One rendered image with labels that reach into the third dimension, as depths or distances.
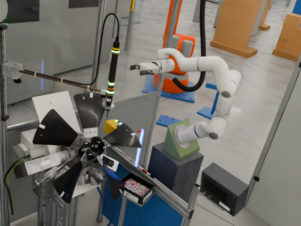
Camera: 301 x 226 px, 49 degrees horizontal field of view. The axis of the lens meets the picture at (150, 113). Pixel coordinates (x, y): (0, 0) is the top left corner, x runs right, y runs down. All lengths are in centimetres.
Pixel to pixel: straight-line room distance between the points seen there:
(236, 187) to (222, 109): 54
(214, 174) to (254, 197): 182
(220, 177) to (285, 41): 924
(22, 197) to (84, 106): 121
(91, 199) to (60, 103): 143
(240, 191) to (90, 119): 99
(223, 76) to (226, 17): 797
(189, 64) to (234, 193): 81
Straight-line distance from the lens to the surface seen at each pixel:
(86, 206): 340
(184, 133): 252
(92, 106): 213
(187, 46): 576
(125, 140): 220
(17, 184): 296
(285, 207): 366
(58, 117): 196
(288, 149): 340
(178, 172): 256
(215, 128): 229
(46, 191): 249
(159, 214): 254
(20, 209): 316
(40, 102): 225
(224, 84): 202
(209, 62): 203
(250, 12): 974
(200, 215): 358
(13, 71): 215
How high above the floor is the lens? 235
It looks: 27 degrees down
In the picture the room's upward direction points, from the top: 11 degrees clockwise
